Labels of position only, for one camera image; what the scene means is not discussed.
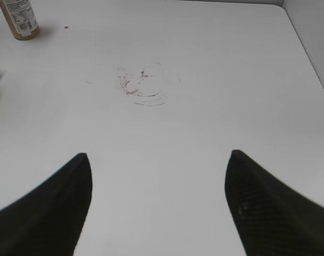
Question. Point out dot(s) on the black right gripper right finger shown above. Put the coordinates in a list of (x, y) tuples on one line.
[(270, 217)]

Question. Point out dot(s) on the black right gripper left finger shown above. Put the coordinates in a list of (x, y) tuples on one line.
[(50, 218)]

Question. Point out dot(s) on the orange juice bottle white cap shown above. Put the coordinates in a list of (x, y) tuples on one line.
[(20, 18)]

